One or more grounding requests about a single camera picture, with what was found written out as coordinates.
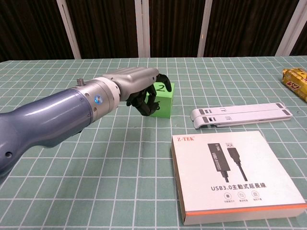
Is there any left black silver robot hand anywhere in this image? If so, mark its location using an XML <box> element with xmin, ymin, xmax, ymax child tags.
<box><xmin>101</xmin><ymin>68</ymin><xmax>172</xmax><ymax>116</ymax></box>

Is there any green numbered cube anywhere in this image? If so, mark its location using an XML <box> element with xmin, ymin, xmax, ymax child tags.
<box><xmin>148</xmin><ymin>81</ymin><xmax>175</xmax><ymax>119</ymax></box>

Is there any green checkered tablecloth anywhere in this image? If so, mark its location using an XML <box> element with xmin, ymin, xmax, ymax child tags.
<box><xmin>0</xmin><ymin>56</ymin><xmax>307</xmax><ymax>230</ymax></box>

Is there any white folding laptop stand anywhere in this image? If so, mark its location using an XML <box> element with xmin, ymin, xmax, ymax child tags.
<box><xmin>190</xmin><ymin>102</ymin><xmax>295</xmax><ymax>129</ymax></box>

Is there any gold snack packet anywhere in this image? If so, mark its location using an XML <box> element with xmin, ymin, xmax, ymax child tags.
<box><xmin>281</xmin><ymin>68</ymin><xmax>307</xmax><ymax>104</ymax></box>

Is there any white metal frame post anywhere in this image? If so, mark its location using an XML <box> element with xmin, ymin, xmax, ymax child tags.
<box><xmin>275</xmin><ymin>0</ymin><xmax>307</xmax><ymax>56</ymax></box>
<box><xmin>134</xmin><ymin>0</ymin><xmax>152</xmax><ymax>58</ymax></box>
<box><xmin>196</xmin><ymin>0</ymin><xmax>220</xmax><ymax>58</ymax></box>
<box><xmin>56</xmin><ymin>0</ymin><xmax>82</xmax><ymax>59</ymax></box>

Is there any white USB cable box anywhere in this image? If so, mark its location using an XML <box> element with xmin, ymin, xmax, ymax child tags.
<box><xmin>170</xmin><ymin>130</ymin><xmax>307</xmax><ymax>226</ymax></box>

